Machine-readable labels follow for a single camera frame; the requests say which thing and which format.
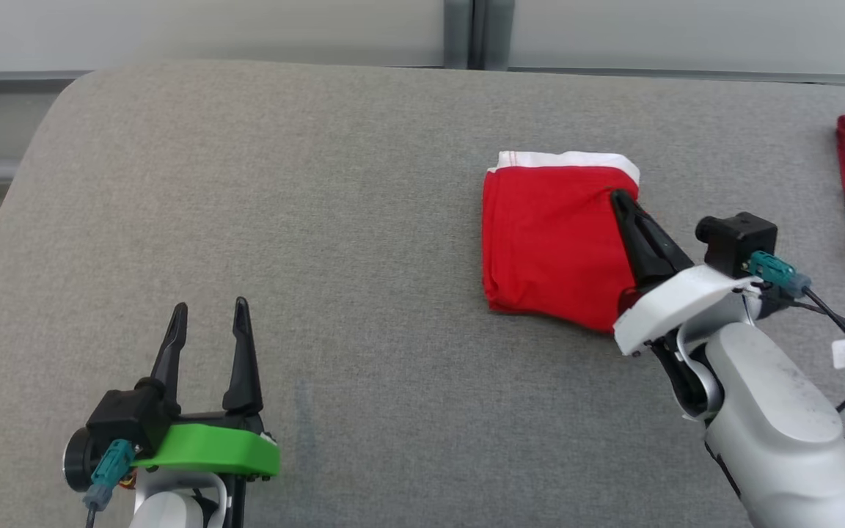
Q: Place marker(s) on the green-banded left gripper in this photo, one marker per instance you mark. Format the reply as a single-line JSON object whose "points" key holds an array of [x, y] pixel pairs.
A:
{"points": [[217, 449]]}

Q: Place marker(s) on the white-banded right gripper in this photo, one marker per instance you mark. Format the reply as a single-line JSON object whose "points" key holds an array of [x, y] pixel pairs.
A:
{"points": [[675, 301]]}

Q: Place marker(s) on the red shorts with white trim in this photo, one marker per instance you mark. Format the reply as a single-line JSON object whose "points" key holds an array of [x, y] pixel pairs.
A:
{"points": [[547, 242]]}

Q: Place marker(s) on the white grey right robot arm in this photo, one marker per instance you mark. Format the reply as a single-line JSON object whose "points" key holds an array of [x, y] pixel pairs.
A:
{"points": [[774, 425]]}

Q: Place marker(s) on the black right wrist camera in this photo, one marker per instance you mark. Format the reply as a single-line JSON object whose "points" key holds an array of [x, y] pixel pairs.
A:
{"points": [[741, 238]]}

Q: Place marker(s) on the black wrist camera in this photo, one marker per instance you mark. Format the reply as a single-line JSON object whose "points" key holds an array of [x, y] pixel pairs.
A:
{"points": [[118, 422], [741, 238]]}

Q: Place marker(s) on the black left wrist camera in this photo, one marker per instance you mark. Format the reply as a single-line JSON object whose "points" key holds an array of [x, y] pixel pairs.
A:
{"points": [[118, 422]]}

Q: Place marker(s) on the teal right camera connector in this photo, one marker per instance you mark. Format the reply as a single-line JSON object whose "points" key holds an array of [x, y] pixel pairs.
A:
{"points": [[774, 270]]}

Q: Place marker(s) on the teal camera connector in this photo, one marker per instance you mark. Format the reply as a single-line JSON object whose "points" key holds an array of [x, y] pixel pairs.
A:
{"points": [[111, 469], [774, 270]]}

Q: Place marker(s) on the teal left camera connector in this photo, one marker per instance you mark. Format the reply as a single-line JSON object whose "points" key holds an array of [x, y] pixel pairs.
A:
{"points": [[111, 469]]}

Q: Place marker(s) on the grey partition post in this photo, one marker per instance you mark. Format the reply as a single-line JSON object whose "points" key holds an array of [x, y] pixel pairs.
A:
{"points": [[499, 33], [458, 33]]}

